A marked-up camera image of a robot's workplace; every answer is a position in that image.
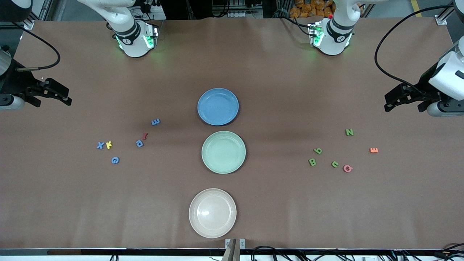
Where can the aluminium frame post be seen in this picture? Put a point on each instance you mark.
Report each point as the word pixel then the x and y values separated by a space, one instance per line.
pixel 441 20
pixel 29 25

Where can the blue plate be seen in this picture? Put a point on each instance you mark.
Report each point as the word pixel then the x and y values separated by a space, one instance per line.
pixel 217 108

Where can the green letter N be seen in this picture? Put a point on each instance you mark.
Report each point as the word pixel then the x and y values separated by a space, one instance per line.
pixel 349 132

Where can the orange packaged goods pile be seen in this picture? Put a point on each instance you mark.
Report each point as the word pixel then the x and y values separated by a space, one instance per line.
pixel 308 9

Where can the tan pole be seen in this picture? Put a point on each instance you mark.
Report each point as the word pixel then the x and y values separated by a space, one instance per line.
pixel 230 253

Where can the yellow letter K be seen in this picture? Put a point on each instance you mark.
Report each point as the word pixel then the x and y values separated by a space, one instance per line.
pixel 109 145

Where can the blue letter E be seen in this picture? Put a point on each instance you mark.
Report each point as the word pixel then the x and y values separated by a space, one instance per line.
pixel 155 121

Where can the blue letter G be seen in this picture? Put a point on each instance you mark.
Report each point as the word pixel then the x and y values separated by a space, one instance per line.
pixel 115 160

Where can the green plate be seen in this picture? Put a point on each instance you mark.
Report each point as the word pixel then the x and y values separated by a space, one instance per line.
pixel 217 166

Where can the green letter P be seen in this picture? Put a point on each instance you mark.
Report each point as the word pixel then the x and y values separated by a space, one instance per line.
pixel 318 150

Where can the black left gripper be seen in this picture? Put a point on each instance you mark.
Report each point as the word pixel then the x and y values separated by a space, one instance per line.
pixel 427 84

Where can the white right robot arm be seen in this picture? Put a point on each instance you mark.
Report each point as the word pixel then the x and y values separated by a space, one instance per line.
pixel 132 43

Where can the green letter B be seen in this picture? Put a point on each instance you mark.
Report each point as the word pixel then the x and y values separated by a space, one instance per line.
pixel 312 162

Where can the grey metal bracket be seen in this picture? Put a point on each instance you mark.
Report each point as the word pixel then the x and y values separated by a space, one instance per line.
pixel 241 243

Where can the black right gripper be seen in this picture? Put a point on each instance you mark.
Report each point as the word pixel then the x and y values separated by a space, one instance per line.
pixel 13 80

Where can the blue letter X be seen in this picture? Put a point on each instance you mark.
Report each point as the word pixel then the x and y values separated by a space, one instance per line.
pixel 100 145

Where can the beige plate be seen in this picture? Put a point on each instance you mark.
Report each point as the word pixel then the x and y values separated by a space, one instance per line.
pixel 212 214

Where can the white power strip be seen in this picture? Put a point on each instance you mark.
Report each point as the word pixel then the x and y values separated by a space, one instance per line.
pixel 156 12
pixel 243 14

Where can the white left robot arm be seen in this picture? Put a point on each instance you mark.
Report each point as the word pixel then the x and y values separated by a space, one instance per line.
pixel 335 40

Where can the green letter J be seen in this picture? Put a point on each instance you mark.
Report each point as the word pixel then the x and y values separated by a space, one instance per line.
pixel 335 164

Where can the blue letter P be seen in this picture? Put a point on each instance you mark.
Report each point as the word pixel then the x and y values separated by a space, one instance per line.
pixel 139 143

